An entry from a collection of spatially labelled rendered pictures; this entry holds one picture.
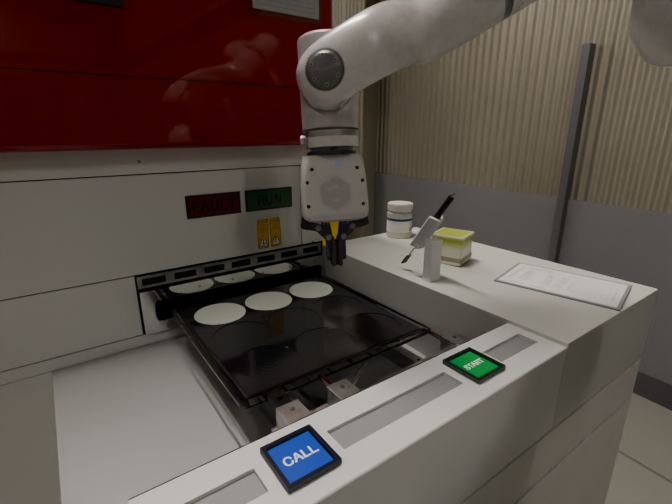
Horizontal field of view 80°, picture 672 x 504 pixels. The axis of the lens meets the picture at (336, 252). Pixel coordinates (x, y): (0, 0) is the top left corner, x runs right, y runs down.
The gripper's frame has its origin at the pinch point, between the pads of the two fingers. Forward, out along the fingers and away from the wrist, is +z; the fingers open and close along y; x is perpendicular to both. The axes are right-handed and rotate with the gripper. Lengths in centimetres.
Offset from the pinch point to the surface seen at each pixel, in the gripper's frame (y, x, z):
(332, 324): 0.1, 9.6, 15.8
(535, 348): 25.6, -14.0, 13.1
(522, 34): 132, 160, -83
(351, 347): 2.1, 1.0, 16.9
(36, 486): -59, 15, 45
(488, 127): 125, 179, -36
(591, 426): 44, -5, 34
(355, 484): -3.7, -31.4, 14.8
